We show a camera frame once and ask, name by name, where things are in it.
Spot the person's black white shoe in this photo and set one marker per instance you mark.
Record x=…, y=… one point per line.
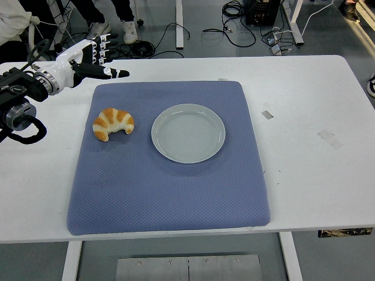
x=372, y=86

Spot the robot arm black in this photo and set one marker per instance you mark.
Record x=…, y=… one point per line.
x=17, y=87

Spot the grey power adapter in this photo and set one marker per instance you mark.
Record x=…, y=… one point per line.
x=276, y=50

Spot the white chair frame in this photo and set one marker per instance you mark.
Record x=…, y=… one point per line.
x=31, y=32

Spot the white table leg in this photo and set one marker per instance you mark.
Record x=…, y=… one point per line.
x=291, y=257
x=71, y=260

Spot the croissant bread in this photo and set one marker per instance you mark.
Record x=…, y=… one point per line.
x=114, y=118

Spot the blue quilted mat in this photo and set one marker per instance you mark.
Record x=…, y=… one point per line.
x=132, y=190

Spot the grey round plate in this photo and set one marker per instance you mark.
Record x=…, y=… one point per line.
x=187, y=134

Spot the standing person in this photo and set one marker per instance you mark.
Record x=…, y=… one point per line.
x=129, y=30

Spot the person's dark shoe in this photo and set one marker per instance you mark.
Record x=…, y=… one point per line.
x=351, y=13

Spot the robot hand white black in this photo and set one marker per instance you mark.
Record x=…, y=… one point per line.
x=67, y=63

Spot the black equipment box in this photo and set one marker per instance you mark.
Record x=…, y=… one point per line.
x=262, y=11

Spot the white background desk leg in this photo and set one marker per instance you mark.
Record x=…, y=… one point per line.
x=296, y=23
x=179, y=23

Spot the seated person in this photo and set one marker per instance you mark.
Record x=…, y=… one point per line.
x=11, y=20

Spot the large clear tape piece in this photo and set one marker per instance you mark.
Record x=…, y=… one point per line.
x=329, y=139

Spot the small grey tape piece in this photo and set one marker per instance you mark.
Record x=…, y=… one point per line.
x=267, y=114

